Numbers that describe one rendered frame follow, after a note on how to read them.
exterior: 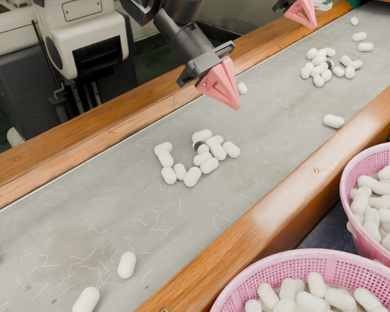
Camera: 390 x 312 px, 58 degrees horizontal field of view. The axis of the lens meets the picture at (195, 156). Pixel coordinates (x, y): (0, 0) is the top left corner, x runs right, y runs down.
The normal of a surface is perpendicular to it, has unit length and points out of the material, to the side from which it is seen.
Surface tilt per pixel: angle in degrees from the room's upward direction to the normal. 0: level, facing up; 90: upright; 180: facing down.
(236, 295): 72
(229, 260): 0
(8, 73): 90
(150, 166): 0
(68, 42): 98
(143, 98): 0
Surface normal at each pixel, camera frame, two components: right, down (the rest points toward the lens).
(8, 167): -0.07, -0.77
